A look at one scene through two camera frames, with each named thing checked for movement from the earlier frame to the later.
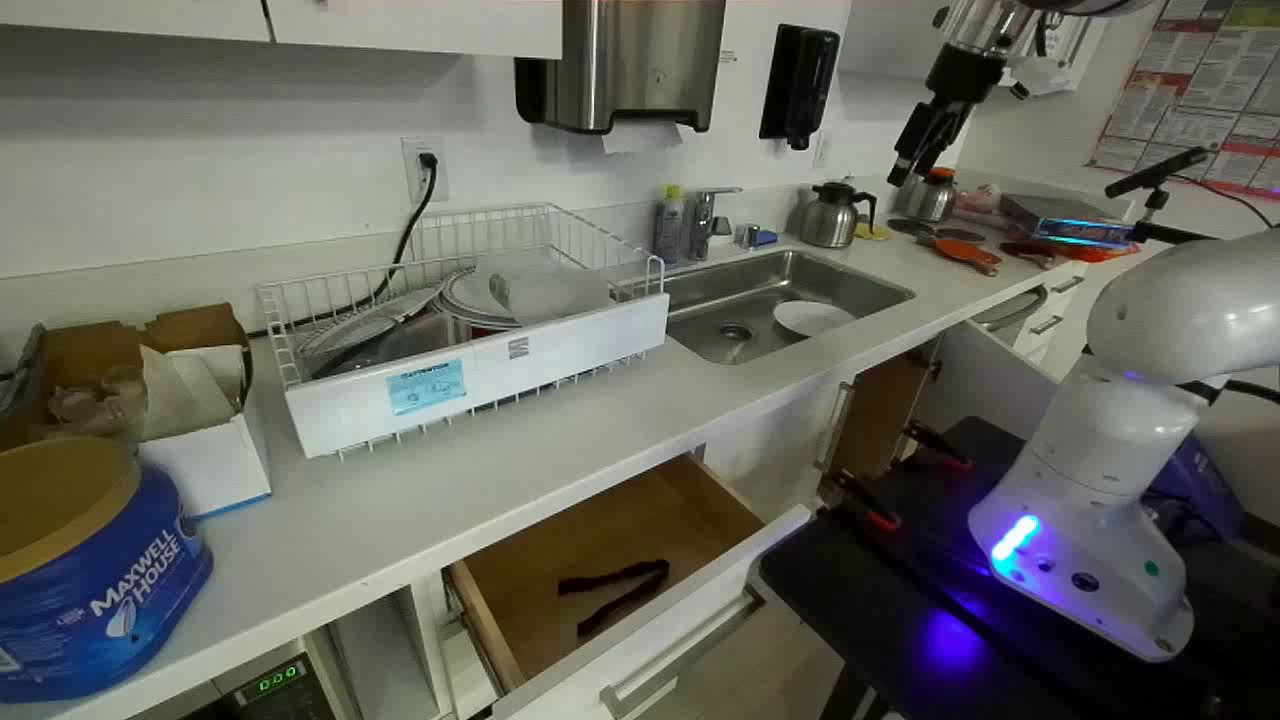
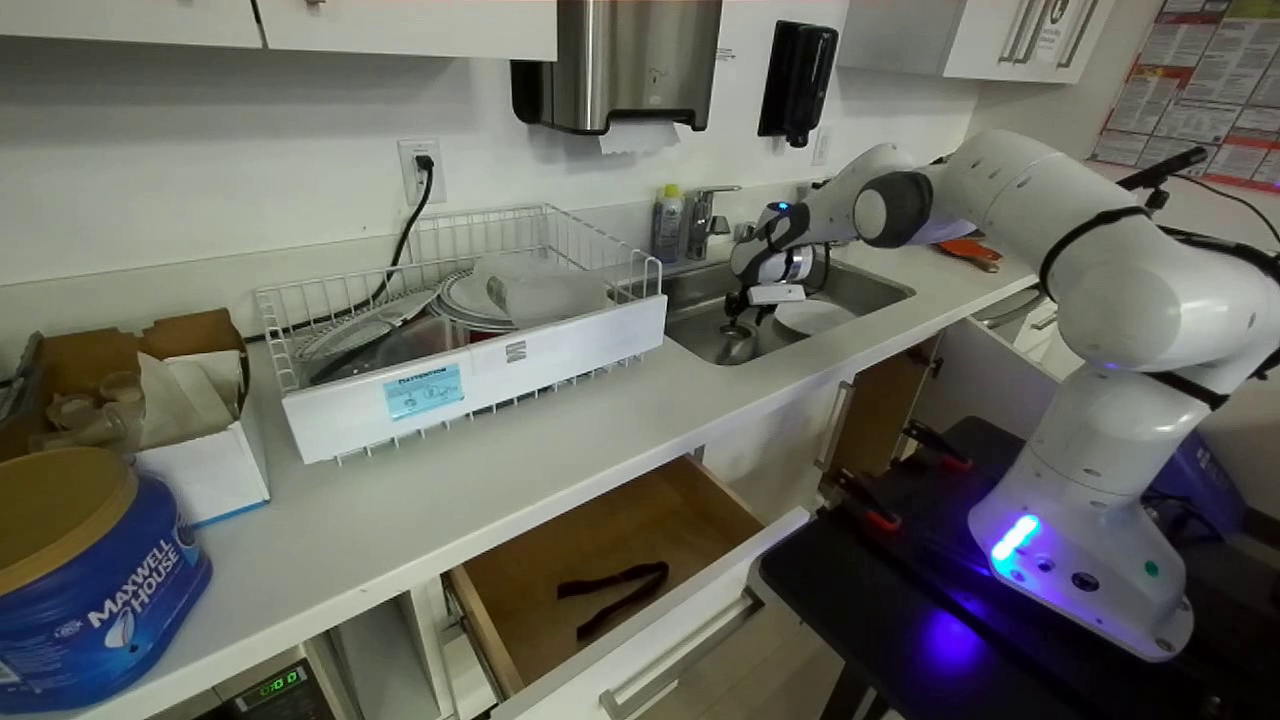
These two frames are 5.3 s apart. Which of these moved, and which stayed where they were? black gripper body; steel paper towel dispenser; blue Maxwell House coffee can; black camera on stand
Moved: black gripper body
Stayed: steel paper towel dispenser; black camera on stand; blue Maxwell House coffee can
